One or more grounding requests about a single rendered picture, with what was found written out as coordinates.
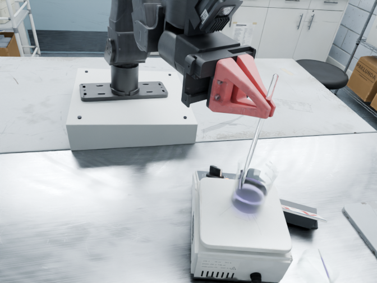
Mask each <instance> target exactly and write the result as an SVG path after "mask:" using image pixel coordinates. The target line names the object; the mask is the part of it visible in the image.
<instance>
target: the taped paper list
mask: <svg viewBox="0 0 377 283"><path fill-rule="evenodd" d="M233 24H234V27H233V33H232V39H233V40H235V41H237V42H239V43H240V44H241V45H240V46H242V45H251V41H252V36H253V33H254V28H255V25H256V24H257V22H253V23H243V22H233Z"/></svg>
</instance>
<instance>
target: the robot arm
mask: <svg viewBox="0 0 377 283"><path fill-rule="evenodd" d="M242 3H243V0H112V2H111V12H110V17H109V26H107V27H108V39H107V42H106V46H105V52H104V59H105V60H106V62H107V63H108V64H109V65H110V66H111V83H82V84H80V85H79V87H80V96H81V101H83V102H97V101H119V100H132V99H154V98H167V97H168V91H167V89H166V88H165V86H164V84H163V83H162V82H161V81H141V82H139V64H140V63H145V61H146V59H147V58H148V57H149V56H150V53H151V52H159V55H160V57H161V58H162V59H163V60H165V61H166V63H168V64H169V65H171V66H172V67H173V68H174V69H175V70H177V71H178V72H179V73H180V74H181V75H183V83H182V95H181V102H182V103H183V104H184V105H185V106H186V107H187V108H190V104H192V103H196V102H200V101H204V100H206V106H207V107H208V108H209V109H210V110H211V111H212V112H218V113H229V114H235V115H245V116H251V117H257V118H263V119H267V118H268V117H273V115H274V111H275V108H276V106H275V104H274V102H273V100H272V99H271V101H270V105H269V104H268V103H267V102H266V100H265V99H266V95H267V93H268V91H267V90H266V88H265V86H264V84H263V82H262V80H261V77H260V75H259V72H258V69H257V67H256V64H255V61H254V59H255V55H256V49H255V48H253V47H252V46H250V45H242V46H240V45H241V44H240V43H239V42H237V41H235V40H233V39H232V38H230V37H228V36H226V35H224V34H223V33H221V32H219V31H222V30H223V28H224V27H225V26H226V25H227V24H228V22H229V21H230V20H231V19H230V18H231V17H232V16H233V14H234V13H235V12H236V11H237V9H238V8H239V7H240V5H242ZM248 97H249V98H250V99H251V100H252V101H251V100H249V99H247V98H248Z"/></svg>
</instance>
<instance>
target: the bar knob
mask: <svg viewBox="0 0 377 283"><path fill-rule="evenodd" d="M206 177H211V178H219V179H223V178H224V175H222V169H221V168H219V167H217V166H214V165H210V168H209V173H207V174H206Z"/></svg>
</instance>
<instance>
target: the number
mask: <svg viewBox="0 0 377 283"><path fill-rule="evenodd" d="M281 206H282V208H285V209H289V210H292V211H295V212H300V213H303V214H307V215H310V216H314V217H317V218H321V217H320V216H318V215H316V214H313V213H309V212H305V211H302V210H299V209H295V208H291V207H287V206H283V205H281ZM322 219H323V218H322Z"/></svg>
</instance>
